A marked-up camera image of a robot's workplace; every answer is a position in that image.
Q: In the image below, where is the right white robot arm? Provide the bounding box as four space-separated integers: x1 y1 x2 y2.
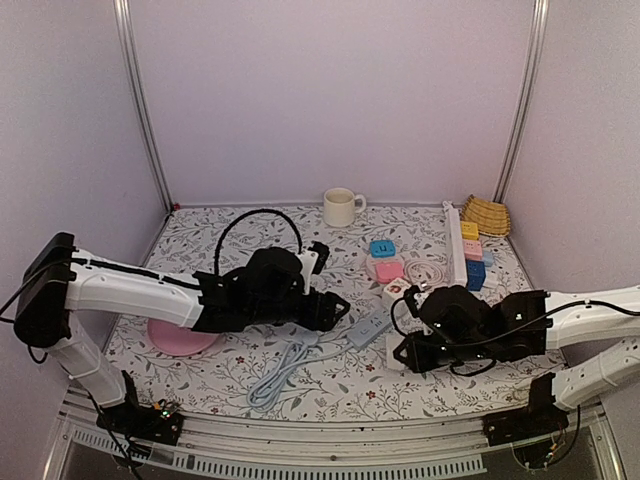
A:
393 286 639 436

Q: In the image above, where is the pink square plug adapter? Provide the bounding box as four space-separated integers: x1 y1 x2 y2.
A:
374 262 404 284

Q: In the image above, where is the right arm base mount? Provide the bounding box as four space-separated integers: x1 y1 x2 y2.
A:
482 373 569 470

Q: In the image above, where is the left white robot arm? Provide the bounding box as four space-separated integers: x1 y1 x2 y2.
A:
13 232 350 434

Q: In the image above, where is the light blue coiled cable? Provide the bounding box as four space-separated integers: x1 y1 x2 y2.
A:
246 332 351 414

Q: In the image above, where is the light blue power strip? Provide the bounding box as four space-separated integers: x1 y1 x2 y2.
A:
346 310 391 351

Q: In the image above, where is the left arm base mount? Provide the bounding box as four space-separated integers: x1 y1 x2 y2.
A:
97 386 184 446

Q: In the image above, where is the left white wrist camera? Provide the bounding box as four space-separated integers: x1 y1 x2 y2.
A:
297 241 330 276

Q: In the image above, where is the small light blue adapter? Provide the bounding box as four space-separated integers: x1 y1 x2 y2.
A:
482 250 495 269

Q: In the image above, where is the white cube socket adapter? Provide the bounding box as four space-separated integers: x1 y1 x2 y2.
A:
382 278 411 305

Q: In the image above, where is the yellow woven basket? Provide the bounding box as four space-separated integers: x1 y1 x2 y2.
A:
461 195 511 238

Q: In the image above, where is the white plug adapter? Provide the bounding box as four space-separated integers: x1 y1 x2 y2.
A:
385 332 409 372

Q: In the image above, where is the long white power strip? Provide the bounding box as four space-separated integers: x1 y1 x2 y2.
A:
442 201 468 287

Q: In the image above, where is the cream ceramic mug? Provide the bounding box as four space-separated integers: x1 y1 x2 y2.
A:
323 187 367 228

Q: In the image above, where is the blue square plug adapter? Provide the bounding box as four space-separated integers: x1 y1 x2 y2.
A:
369 239 396 259

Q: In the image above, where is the pink round plate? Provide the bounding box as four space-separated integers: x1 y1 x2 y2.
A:
147 319 219 357

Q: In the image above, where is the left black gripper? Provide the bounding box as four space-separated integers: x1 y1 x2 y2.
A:
248 286 351 332

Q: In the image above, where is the yellow cube socket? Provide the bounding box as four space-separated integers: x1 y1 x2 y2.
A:
460 221 480 241

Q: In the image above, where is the blue cube socket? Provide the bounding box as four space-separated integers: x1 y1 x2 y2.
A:
465 259 486 292

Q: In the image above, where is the pink cube socket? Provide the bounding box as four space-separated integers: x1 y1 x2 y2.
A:
463 239 484 262

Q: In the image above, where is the floral tablecloth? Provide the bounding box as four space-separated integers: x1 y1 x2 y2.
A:
106 206 565 422

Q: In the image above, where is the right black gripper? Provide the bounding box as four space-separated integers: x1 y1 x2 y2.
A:
395 329 493 372

